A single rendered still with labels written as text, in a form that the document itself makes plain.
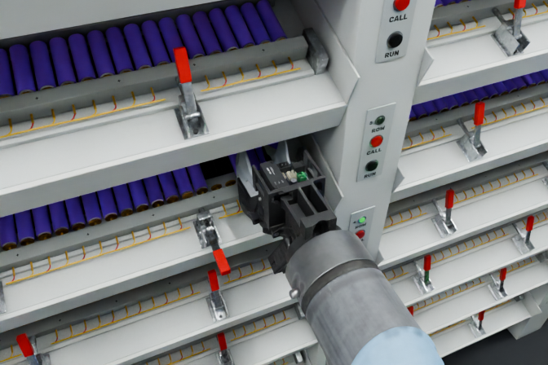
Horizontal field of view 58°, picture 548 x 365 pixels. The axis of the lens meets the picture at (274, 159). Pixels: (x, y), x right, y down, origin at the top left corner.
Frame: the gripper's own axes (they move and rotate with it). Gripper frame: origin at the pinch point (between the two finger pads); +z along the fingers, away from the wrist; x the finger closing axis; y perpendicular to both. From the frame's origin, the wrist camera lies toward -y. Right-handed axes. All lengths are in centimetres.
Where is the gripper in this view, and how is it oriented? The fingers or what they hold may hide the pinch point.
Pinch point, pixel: (254, 158)
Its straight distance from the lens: 69.6
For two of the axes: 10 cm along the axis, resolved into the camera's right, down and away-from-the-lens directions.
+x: -9.2, 2.6, -2.9
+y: 0.0, -7.5, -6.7
